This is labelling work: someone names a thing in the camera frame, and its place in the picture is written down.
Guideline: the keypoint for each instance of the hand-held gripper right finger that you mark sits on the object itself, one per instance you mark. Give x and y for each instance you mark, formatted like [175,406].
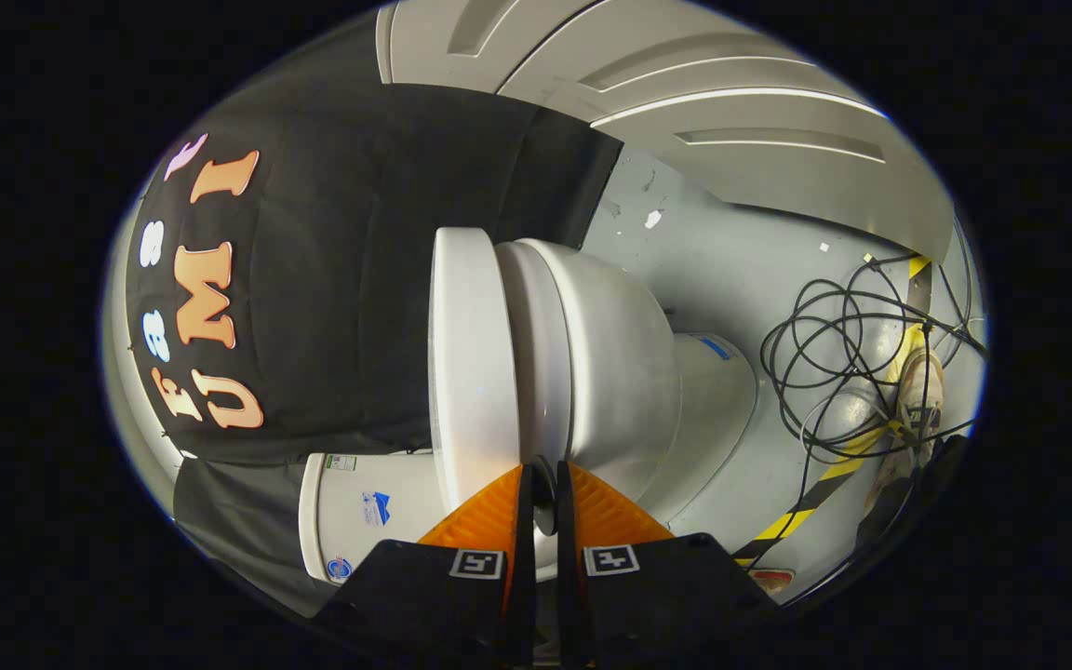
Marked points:
[567,558]

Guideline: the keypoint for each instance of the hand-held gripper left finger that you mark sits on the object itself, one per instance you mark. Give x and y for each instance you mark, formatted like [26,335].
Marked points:
[524,558]

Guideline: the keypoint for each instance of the white toilet lid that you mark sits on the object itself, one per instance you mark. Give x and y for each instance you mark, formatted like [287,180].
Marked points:
[471,372]

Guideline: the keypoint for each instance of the white toilet with tank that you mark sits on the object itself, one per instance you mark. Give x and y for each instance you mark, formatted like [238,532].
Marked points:
[629,372]

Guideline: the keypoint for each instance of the red white floor sticker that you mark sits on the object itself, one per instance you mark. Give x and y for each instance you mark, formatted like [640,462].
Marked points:
[770,580]

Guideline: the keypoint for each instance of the yellow black floor tape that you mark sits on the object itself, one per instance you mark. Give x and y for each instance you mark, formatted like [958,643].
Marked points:
[792,523]

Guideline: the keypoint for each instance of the black backdrop cloth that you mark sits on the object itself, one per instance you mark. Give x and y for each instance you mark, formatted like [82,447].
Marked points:
[341,279]

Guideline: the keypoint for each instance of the person's dark trouser leg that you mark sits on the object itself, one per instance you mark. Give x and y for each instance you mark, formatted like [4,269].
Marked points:
[917,493]

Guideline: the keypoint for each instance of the person's beige shoe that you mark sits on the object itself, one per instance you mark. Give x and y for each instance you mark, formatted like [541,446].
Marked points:
[919,386]

